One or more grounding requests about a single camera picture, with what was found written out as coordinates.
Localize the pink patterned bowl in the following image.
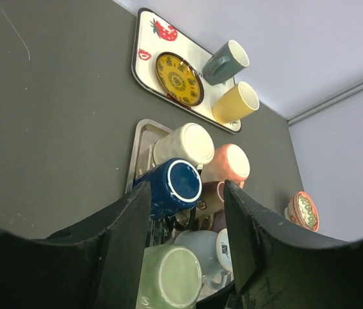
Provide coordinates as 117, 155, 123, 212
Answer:
284, 191, 319, 232

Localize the black gold mug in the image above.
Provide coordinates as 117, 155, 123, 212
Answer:
196, 181, 225, 218

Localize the dark blue mug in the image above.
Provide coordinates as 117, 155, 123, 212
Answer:
133, 158, 203, 231

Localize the pink mug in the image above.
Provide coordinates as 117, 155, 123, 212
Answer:
201, 144, 250, 188

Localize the cream white mug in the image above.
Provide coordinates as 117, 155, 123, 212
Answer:
153, 122, 215, 167

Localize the light blue mug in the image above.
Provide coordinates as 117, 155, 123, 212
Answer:
173, 229, 233, 290

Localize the grey green mug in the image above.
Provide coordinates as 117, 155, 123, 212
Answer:
202, 40, 250, 86

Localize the silver metal tray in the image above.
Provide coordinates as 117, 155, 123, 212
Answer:
124, 118, 234, 303

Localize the light green mug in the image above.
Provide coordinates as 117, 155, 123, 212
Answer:
136, 244, 203, 309

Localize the yellow patterned plate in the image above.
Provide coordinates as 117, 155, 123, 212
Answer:
155, 51, 204, 107

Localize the mauve purple mug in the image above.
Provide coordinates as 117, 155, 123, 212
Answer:
211, 210, 227, 233

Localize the yellow mug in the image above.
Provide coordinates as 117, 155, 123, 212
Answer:
212, 82, 260, 124

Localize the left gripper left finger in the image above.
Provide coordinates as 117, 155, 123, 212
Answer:
0, 182, 151, 308

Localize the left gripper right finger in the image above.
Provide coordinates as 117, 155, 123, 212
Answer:
224, 181, 363, 308

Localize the strawberry pattern white tray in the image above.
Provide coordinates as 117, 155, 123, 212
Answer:
132, 8, 241, 133

